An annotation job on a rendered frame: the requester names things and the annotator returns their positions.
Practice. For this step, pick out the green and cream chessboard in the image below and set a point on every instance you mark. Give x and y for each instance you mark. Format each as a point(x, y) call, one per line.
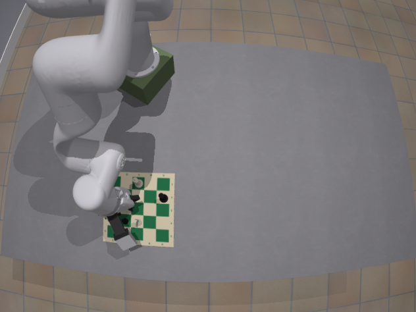
point(157, 228)

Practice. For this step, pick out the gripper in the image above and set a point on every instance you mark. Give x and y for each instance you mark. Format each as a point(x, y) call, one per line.
point(127, 200)

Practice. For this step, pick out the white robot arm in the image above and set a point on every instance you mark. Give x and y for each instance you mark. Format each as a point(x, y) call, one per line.
point(71, 70)

